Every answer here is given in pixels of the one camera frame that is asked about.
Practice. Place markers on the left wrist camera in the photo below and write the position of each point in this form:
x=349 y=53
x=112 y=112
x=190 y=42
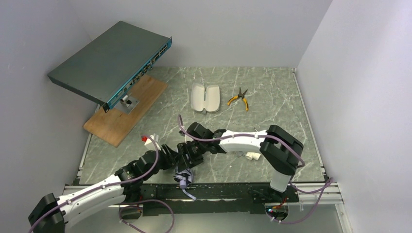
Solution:
x=151 y=142

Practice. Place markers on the wooden board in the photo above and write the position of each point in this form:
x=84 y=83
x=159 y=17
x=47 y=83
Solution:
x=114 y=125

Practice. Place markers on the metal switch stand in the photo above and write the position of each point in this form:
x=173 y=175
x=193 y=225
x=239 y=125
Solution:
x=127 y=104

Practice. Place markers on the yellow handled pliers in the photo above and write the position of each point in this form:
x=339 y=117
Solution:
x=240 y=96

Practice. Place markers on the purple umbrella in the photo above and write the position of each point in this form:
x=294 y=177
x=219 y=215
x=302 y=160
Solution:
x=185 y=179

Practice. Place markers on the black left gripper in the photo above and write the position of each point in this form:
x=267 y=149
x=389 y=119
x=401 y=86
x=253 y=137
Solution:
x=173 y=157

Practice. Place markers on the cream umbrella case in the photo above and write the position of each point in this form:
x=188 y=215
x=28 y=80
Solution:
x=205 y=99

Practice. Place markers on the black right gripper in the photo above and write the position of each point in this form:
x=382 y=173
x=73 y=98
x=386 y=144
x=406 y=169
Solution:
x=188 y=154

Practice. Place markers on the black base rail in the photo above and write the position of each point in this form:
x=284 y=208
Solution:
x=253 y=198

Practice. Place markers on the dark network switch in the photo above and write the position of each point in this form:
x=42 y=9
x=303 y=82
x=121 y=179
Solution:
x=105 y=69

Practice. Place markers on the white pipe elbow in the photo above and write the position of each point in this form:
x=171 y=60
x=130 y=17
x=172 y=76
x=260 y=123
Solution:
x=252 y=156

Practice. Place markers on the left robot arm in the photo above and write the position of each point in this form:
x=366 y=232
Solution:
x=53 y=214

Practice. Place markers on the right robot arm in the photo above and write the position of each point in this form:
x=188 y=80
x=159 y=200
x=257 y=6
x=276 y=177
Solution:
x=277 y=146

